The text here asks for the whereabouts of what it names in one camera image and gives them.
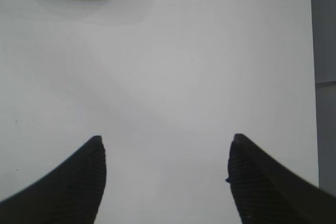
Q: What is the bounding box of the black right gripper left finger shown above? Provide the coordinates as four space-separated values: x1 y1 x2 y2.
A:
1 135 107 223

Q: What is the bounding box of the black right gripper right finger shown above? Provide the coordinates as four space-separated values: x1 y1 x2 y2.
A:
226 133 335 223

